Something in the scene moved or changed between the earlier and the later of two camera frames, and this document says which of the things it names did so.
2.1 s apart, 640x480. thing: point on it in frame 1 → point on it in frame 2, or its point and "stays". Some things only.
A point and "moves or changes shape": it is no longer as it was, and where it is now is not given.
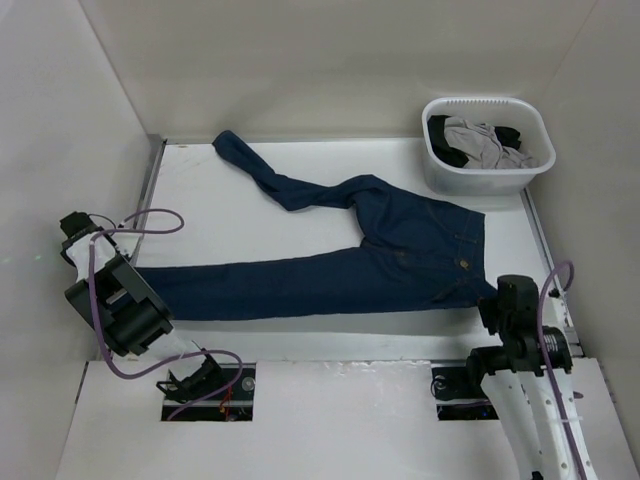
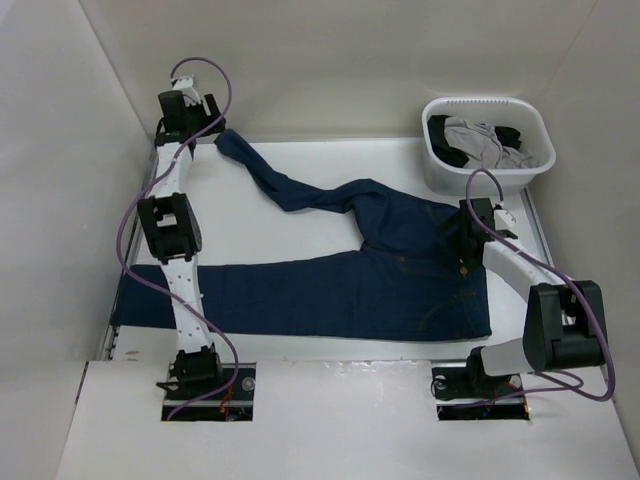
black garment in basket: [508, 137] stays
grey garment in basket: [482, 146] stays
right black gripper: [486, 305] → [465, 259]
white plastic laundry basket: [484, 145] stays
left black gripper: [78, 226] → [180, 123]
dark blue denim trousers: [411, 251] moves or changes shape
